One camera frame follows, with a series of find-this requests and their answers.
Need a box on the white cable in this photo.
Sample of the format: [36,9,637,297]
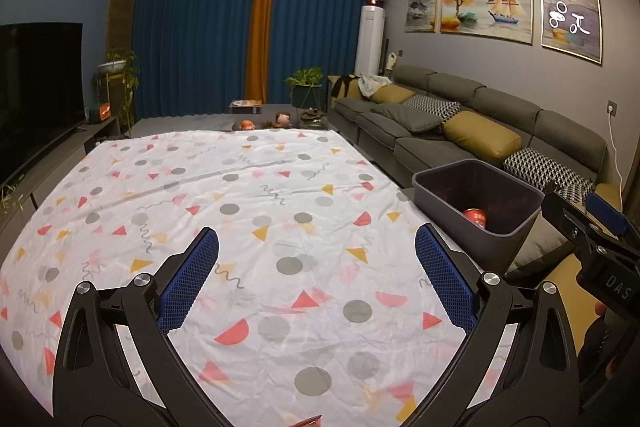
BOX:
[607,112,625,185]

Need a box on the small framed landscape painting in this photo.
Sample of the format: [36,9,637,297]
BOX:
[404,0,440,34]

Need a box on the person's right hand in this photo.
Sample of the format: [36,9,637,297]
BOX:
[582,301,626,383]

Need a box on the orange curtain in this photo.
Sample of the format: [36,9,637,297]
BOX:
[245,0,278,102]

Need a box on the small houndstooth cushion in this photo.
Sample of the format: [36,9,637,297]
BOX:
[402,94,462,122]

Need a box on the wide framed sailboat painting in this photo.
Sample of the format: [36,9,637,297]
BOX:
[440,0,533,45]

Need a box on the blue curtain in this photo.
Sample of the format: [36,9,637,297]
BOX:
[267,0,388,105]
[131,0,261,120]

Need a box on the potted plant on stand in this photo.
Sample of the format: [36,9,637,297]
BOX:
[284,67,325,108]

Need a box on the white standing air conditioner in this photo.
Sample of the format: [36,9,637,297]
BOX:
[354,5,386,78]

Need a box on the black television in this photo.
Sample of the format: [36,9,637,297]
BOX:
[0,23,85,180]

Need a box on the large houndstooth cushion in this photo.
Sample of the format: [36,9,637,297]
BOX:
[502,147,596,192]

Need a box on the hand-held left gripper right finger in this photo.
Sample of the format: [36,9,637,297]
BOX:
[410,223,583,427]

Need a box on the grey sofa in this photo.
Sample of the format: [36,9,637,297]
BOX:
[327,64,640,388]

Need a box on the light grey cushion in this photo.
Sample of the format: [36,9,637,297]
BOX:
[505,219,576,280]

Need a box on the framed purple painting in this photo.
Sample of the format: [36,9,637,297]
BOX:
[537,0,603,66]

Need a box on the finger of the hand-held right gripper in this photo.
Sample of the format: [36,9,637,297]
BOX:
[541,191,606,255]
[586,192,640,258]

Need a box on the red paper cup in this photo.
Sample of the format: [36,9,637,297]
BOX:
[460,207,488,230]

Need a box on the black garment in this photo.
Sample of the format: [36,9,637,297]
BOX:
[332,76,361,98]

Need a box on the trailing plant in white pot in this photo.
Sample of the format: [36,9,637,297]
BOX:
[95,51,141,132]

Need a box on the dark grey cushion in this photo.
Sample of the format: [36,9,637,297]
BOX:
[372,103,443,134]

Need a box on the large mustard cushion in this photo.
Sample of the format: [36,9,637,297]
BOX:
[441,111,523,162]

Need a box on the dark grey coffee table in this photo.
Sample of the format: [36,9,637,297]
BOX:
[130,103,361,142]

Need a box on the white cloth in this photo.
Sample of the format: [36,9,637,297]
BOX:
[357,74,393,96]

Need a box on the small mustard cushion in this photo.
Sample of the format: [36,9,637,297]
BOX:
[369,85,416,105]

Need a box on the grey plastic bin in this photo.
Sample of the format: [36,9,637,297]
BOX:
[411,158,547,275]

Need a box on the patterned white tablecloth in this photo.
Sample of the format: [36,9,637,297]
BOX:
[0,129,516,427]

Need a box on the wooden door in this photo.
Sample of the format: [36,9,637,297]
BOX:
[107,0,143,108]

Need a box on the grey television cabinet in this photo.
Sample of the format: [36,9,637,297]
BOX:
[0,116,123,228]

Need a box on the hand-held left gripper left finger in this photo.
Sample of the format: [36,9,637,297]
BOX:
[52,227,221,427]

